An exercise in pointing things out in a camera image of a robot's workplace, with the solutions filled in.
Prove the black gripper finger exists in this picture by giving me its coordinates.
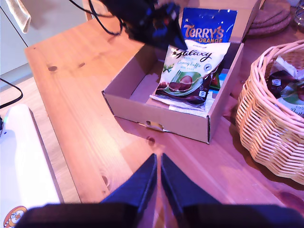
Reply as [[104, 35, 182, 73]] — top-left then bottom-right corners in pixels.
[[161, 153, 223, 208], [101, 153, 158, 208], [152, 4, 187, 49]]

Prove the blue Terry's egg bag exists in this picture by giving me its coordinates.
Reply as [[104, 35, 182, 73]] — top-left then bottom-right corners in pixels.
[[181, 7, 238, 91]]

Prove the white Galaxy truffle bag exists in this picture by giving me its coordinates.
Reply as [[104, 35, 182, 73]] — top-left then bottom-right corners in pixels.
[[149, 39, 232, 106]]

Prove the brown cardboard box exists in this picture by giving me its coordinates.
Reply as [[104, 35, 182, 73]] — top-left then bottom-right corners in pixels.
[[102, 0, 266, 144]]

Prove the woven wicker basket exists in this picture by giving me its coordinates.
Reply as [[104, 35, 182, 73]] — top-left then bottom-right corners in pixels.
[[235, 39, 304, 186]]

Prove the white printed paper sheet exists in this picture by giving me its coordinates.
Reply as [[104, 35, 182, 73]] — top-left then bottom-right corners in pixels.
[[151, 95, 211, 119]]

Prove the pale wooden chair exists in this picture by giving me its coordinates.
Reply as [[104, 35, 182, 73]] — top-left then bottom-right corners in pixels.
[[82, 0, 105, 22]]

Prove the round cork trivet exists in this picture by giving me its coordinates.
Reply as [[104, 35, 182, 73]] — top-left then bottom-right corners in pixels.
[[251, 0, 292, 24], [247, 14, 292, 37]]

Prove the white flat panel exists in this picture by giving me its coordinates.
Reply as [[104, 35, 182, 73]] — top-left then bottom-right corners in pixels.
[[0, 104, 64, 228]]

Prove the white cabinet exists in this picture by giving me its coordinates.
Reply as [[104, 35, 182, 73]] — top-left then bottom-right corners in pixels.
[[0, 0, 87, 80]]

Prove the orange cartoon sticker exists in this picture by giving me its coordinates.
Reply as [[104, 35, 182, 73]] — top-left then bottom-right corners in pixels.
[[3, 205, 28, 228]]

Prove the beige hanging towel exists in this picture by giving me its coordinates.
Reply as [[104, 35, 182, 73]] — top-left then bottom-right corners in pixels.
[[4, 0, 31, 34]]

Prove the short black arm cable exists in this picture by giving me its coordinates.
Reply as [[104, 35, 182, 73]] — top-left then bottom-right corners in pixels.
[[88, 0, 125, 36]]

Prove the long black arm cable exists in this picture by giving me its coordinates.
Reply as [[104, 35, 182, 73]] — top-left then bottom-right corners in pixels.
[[68, 0, 117, 19]]

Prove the chrome wire utensil holder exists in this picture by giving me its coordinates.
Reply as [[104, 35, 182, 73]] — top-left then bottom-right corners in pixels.
[[294, 6, 304, 31]]

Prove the black floor cable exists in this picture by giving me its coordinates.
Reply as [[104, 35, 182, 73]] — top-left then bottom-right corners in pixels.
[[0, 77, 24, 109]]

